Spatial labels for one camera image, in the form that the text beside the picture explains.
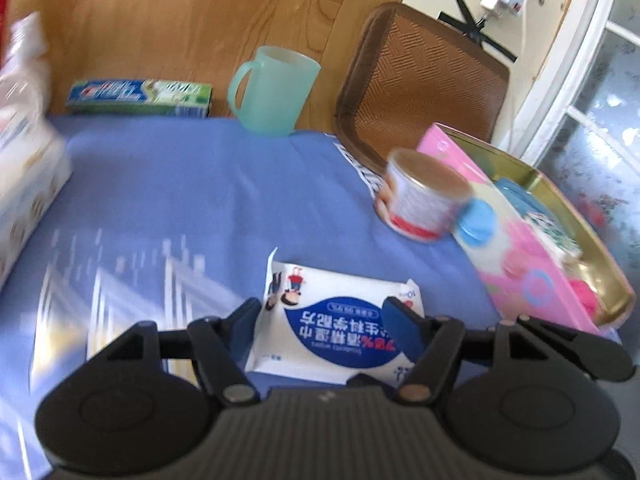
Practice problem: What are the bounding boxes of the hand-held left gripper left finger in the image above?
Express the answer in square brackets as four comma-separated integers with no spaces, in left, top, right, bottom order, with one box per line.
[95,298,265,407]

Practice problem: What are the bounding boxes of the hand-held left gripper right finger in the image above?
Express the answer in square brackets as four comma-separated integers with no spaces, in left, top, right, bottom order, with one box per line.
[382,297,637,406]

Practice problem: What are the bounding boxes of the white wet wipes packet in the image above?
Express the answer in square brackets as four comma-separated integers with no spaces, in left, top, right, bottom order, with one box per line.
[244,247,427,387]

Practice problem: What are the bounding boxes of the pink box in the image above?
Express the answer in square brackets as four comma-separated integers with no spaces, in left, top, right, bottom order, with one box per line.
[416,122,637,337]

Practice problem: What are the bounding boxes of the blue plastic case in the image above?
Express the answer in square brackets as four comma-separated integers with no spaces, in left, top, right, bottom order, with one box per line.
[494,177,547,222]

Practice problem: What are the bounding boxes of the green snack packet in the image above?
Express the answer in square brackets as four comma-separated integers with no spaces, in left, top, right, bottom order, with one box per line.
[524,210,584,262]

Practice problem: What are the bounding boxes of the round food tub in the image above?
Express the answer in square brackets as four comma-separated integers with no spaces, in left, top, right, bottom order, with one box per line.
[374,148,474,244]

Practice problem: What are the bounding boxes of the blue tablecloth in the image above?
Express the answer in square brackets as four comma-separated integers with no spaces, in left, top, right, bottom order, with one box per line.
[0,112,506,480]

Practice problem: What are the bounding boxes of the striped cloth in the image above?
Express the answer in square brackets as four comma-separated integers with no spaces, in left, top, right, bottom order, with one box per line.
[333,142,389,202]

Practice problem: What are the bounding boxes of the small pink item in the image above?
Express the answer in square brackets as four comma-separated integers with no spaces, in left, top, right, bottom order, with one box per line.
[569,279,602,315]

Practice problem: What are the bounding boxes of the teal plastic mug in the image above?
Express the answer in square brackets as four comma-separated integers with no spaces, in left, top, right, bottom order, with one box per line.
[227,45,322,139]

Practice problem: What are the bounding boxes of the toothpaste box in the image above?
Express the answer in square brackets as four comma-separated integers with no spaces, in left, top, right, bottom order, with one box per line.
[64,78,214,119]

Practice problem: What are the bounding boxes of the brown woven tray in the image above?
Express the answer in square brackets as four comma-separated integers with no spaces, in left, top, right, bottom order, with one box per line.
[333,2,511,177]

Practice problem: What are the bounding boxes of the white tissue pack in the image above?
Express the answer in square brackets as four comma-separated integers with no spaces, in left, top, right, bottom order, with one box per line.
[0,107,74,288]

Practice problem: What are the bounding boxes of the white framed glass door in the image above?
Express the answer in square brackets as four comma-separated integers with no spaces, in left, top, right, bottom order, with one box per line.
[520,0,640,273]

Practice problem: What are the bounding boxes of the clear plastic bag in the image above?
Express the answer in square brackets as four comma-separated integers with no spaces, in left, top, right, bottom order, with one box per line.
[0,12,49,122]

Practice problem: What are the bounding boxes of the red snack box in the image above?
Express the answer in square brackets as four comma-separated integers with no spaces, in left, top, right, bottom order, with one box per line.
[0,0,14,57]

